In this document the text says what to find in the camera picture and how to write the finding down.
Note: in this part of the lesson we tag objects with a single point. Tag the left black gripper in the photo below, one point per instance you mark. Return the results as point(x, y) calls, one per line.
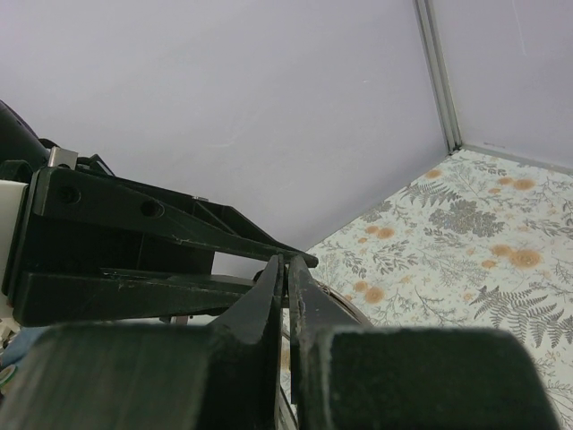
point(92, 248)

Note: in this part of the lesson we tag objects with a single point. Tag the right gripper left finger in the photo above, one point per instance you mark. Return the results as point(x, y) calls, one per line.
point(222, 375)

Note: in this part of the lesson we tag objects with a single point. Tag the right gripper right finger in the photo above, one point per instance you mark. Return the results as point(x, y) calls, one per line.
point(346, 375)

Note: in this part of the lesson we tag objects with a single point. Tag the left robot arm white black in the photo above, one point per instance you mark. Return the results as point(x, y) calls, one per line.
point(20, 139)

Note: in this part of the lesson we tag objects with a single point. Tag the aluminium corner post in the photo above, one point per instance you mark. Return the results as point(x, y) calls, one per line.
point(435, 59)

